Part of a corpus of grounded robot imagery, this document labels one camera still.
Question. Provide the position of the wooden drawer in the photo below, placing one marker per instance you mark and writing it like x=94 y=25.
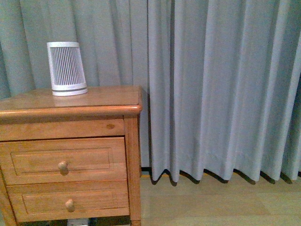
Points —
x=54 y=201
x=63 y=160

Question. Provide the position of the grey pleated curtain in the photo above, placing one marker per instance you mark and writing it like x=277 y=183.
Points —
x=221 y=79

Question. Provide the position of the wooden nightstand cabinet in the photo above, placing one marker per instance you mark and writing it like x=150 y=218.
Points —
x=100 y=113

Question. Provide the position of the white slatted air purifier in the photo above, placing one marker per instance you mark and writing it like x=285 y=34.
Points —
x=66 y=69

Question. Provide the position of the white floor power socket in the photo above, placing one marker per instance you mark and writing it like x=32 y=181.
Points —
x=78 y=222

